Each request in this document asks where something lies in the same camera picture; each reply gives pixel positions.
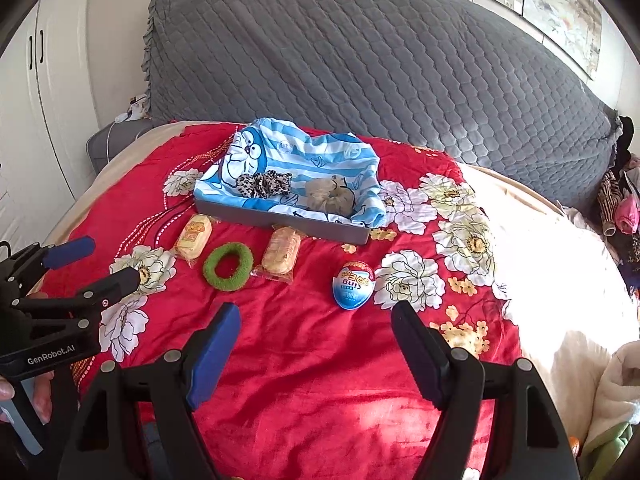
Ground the person's left hand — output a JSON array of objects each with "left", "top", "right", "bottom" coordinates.
[{"left": 0, "top": 368, "right": 56, "bottom": 426}]

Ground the green cloth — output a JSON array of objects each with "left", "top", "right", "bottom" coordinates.
[{"left": 578, "top": 422, "right": 634, "bottom": 480}]

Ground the yellow packaged snack cake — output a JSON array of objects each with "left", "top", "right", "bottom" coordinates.
[{"left": 172, "top": 214, "right": 216, "bottom": 268}]

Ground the cream fleece blanket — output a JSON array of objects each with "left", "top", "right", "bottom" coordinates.
[{"left": 461, "top": 165, "right": 639, "bottom": 442}]

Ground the grey bedside stool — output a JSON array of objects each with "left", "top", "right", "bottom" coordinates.
[{"left": 86, "top": 118, "right": 160, "bottom": 174}]

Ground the white wardrobe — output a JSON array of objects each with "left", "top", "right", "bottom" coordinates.
[{"left": 1, "top": 0, "right": 99, "bottom": 249}]

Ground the red floral bedspread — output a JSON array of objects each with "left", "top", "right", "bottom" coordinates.
[{"left": 42, "top": 122, "right": 521, "bottom": 479}]

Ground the blue white chocolate egg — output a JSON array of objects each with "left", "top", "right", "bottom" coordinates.
[{"left": 332, "top": 261, "right": 374, "bottom": 311}]

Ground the orange packaged snack cake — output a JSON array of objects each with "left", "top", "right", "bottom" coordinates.
[{"left": 252, "top": 226, "right": 306, "bottom": 284}]

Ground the leopard print scrunchie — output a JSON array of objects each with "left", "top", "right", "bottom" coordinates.
[{"left": 236, "top": 170, "right": 293, "bottom": 198}]

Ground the grey shallow tray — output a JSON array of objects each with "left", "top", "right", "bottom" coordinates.
[{"left": 194, "top": 198, "right": 370, "bottom": 245}]

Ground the blue striped cartoon cloth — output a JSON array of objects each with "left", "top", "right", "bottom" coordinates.
[{"left": 193, "top": 117, "right": 386, "bottom": 228}]

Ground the pile of clothes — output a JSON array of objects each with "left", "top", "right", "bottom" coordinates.
[{"left": 597, "top": 116, "right": 639, "bottom": 299}]

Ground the beige fabric scrunchie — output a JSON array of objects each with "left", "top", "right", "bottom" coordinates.
[{"left": 305, "top": 176, "right": 355, "bottom": 218}]

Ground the grey quilted headboard cover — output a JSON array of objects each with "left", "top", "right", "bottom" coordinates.
[{"left": 142, "top": 0, "right": 620, "bottom": 210}]

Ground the green fuzzy ring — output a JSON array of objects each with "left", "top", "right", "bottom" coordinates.
[{"left": 202, "top": 240, "right": 255, "bottom": 293}]

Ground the white charging cable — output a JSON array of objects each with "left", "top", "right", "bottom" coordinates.
[{"left": 104, "top": 95, "right": 151, "bottom": 162}]

